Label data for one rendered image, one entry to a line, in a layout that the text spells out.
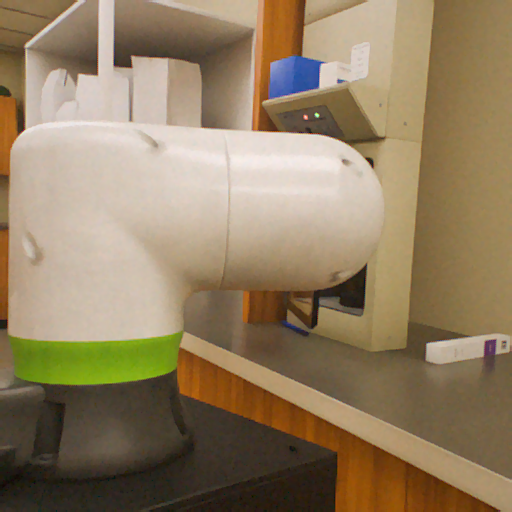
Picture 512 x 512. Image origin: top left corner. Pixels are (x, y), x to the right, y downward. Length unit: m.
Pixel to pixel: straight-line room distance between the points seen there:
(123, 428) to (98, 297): 0.09
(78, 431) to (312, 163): 0.25
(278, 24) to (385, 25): 0.35
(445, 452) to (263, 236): 0.51
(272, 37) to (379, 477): 1.10
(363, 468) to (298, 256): 0.64
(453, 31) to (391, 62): 0.52
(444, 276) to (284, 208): 1.37
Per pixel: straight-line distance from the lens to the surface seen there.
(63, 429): 0.45
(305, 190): 0.44
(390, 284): 1.38
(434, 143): 1.84
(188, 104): 2.64
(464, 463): 0.86
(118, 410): 0.44
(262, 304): 1.62
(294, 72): 1.46
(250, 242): 0.43
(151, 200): 0.42
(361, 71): 1.44
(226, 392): 1.36
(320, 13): 1.61
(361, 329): 1.39
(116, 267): 0.43
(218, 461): 0.46
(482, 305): 1.71
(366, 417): 0.97
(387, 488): 1.01
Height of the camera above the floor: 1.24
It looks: 5 degrees down
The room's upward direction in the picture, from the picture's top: 3 degrees clockwise
